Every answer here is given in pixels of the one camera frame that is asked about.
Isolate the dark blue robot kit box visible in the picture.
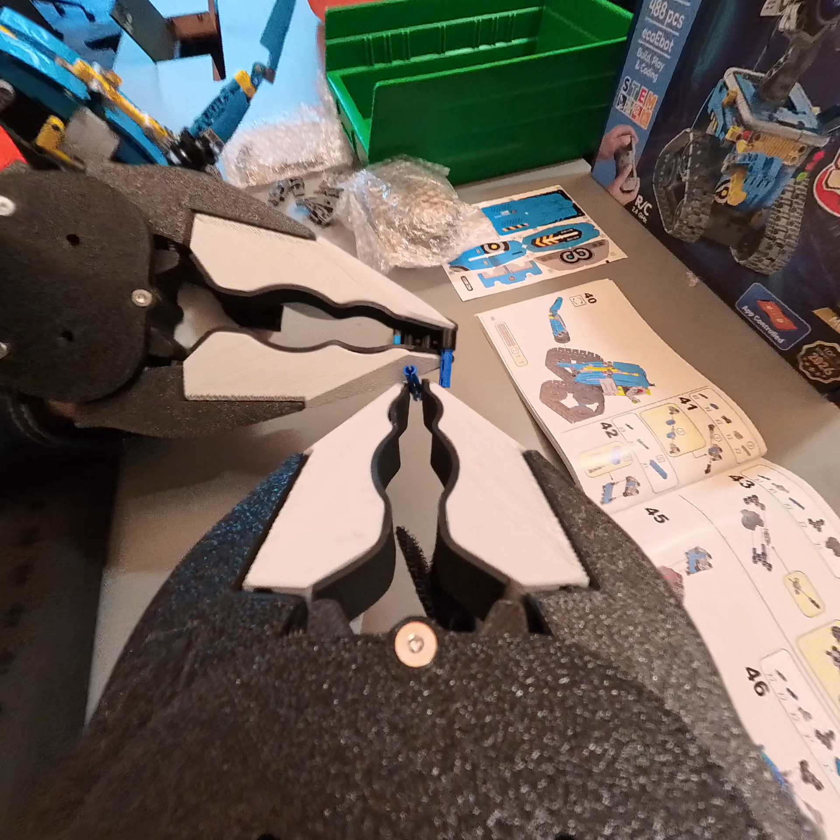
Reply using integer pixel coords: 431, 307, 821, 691
591, 0, 840, 398

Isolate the grey desk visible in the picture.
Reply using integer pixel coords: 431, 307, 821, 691
85, 157, 840, 840

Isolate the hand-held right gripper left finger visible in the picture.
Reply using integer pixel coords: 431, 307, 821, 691
241, 382, 411, 621

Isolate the blue sticker sheet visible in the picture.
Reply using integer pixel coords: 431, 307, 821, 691
443, 185, 627, 303

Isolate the black T-shaped connector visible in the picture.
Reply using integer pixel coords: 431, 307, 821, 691
392, 328, 457, 353

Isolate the blue toy robot model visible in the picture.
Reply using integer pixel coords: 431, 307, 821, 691
0, 0, 277, 168

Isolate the green plastic bin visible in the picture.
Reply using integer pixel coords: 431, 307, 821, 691
325, 0, 634, 186

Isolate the open instruction booklet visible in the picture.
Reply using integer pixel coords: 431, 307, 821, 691
476, 279, 840, 840

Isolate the pile of dark grey links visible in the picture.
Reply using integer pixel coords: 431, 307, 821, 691
266, 176, 345, 227

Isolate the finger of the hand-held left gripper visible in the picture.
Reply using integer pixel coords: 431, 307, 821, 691
189, 211, 459, 352
182, 325, 442, 403

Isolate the bubble wrap bag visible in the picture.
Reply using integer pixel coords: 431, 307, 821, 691
220, 105, 355, 191
344, 156, 496, 271

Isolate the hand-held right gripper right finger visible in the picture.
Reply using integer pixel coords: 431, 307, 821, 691
420, 381, 592, 621

